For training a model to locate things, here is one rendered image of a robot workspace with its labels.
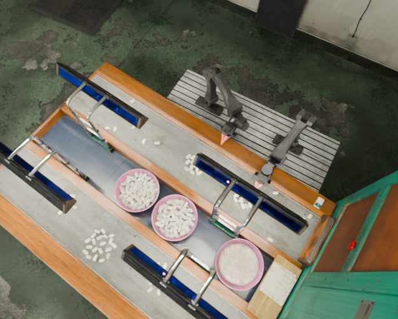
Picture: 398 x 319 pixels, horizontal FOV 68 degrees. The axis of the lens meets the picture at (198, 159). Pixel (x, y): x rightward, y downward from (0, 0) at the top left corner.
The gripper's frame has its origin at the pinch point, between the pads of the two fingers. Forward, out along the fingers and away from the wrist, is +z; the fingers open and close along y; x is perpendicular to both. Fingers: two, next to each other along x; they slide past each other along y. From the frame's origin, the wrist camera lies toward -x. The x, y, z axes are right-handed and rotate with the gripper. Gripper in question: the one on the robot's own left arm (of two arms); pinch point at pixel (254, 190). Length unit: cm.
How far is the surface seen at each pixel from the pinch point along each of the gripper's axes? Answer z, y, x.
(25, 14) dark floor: 12, -314, 97
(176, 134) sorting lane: 1, -61, 9
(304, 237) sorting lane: 8.5, 37.4, 2.7
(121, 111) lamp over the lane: -7, -81, -29
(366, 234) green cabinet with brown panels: -25, 45, -38
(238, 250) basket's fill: 30.5, 11.2, -14.2
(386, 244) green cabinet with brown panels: -31, 46, -54
